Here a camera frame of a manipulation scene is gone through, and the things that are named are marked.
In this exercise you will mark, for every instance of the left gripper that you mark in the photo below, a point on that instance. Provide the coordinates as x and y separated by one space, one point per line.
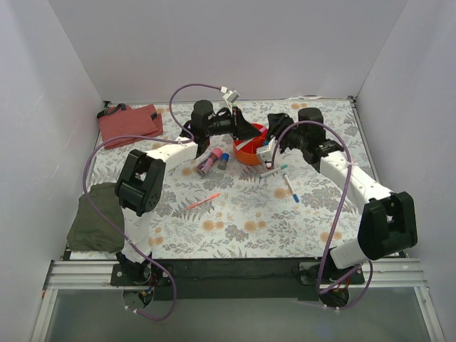
236 123

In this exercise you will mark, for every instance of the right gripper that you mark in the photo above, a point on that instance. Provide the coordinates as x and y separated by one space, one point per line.
279 127

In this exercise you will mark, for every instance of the orange round organizer container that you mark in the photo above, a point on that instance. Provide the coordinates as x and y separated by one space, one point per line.
247 155

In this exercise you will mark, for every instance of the teal capped white marker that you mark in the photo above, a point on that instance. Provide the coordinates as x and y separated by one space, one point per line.
272 171

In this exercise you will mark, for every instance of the blue capped white marker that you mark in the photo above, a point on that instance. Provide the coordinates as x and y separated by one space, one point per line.
290 187

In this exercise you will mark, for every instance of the pink capped white marker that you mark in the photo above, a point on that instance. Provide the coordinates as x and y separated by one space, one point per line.
246 142

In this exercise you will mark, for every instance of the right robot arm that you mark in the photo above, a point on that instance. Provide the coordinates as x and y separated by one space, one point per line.
388 223

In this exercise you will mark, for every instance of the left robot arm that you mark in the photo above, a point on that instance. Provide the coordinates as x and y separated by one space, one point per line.
139 186

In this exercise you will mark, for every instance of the pink capped pen tube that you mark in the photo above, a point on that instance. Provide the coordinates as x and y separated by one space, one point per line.
206 165

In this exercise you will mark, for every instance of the blue grey glue stick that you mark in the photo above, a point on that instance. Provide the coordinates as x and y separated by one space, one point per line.
222 165

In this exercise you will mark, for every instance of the floral table mat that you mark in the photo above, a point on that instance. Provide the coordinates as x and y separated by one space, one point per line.
252 217

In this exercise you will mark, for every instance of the orange pen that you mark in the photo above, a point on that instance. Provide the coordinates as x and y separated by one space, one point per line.
203 201

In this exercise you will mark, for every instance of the red folded cloth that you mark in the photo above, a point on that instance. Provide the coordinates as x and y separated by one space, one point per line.
123 125

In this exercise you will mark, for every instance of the dark green cloth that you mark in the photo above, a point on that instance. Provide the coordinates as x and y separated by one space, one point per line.
89 231

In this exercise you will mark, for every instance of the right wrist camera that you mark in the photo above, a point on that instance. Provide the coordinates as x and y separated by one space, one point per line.
265 152

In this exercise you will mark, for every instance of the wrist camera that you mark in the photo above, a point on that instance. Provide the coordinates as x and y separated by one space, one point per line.
265 152
229 96

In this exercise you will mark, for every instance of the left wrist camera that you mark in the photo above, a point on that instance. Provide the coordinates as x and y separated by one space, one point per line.
229 96

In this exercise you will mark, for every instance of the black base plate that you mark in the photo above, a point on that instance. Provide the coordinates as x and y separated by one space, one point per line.
293 278

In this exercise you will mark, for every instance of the aluminium frame rail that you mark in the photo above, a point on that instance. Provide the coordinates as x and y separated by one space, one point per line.
390 272

